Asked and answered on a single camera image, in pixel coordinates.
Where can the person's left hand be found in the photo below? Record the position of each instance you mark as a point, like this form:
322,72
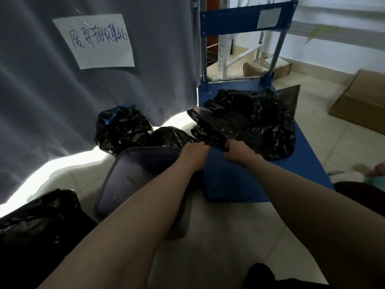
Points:
194,155

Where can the person's right hand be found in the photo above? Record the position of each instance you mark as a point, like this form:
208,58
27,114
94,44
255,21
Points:
239,153

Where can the person's left fingers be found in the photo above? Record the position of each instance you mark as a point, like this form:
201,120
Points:
202,144

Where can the person's right fingers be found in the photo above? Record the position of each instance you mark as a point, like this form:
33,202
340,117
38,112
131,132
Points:
228,145

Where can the large black garbage bag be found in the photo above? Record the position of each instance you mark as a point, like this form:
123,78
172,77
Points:
255,123

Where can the person's right forearm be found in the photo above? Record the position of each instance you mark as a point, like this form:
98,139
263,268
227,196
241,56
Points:
324,225

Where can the person's left forearm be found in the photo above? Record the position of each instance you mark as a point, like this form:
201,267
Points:
129,228

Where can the blue platform hand cart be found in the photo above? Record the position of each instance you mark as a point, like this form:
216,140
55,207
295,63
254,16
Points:
237,165

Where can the grey plastic trash bin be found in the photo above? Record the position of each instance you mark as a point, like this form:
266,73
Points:
135,180

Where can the tied black garbage bag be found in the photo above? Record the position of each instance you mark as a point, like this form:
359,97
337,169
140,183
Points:
121,129

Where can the flat brown cardboard box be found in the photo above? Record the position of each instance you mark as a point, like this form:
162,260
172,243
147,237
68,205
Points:
258,68

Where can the white metal rack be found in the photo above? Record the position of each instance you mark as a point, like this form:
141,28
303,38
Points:
231,48

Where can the grey curtain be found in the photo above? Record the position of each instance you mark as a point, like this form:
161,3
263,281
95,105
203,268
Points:
90,87

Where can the person's black shoe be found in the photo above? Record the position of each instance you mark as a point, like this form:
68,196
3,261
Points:
260,275

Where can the large brown cardboard box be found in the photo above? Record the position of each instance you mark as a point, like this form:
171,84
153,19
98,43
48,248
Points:
362,100

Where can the white handwritten paper sign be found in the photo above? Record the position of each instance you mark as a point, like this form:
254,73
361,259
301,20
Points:
94,40

